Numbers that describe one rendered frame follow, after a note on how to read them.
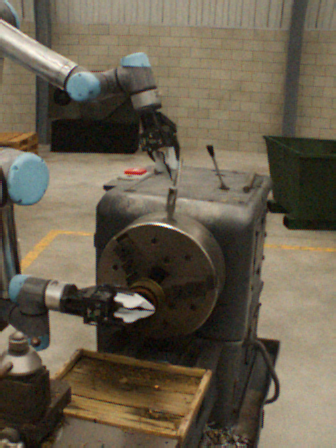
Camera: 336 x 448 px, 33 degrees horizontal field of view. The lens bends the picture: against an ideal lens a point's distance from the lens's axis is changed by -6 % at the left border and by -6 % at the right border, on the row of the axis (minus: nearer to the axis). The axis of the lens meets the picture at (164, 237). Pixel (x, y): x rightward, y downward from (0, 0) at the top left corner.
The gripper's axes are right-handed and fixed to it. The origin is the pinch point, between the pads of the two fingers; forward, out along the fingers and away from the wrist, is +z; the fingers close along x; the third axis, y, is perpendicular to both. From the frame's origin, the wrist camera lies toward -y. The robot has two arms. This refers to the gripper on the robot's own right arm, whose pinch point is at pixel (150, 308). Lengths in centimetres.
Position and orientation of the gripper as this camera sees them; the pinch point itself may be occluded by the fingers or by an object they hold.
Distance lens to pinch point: 136.4
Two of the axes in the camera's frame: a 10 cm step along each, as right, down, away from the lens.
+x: 0.4, -9.6, -2.9
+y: -2.8, 2.7, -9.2
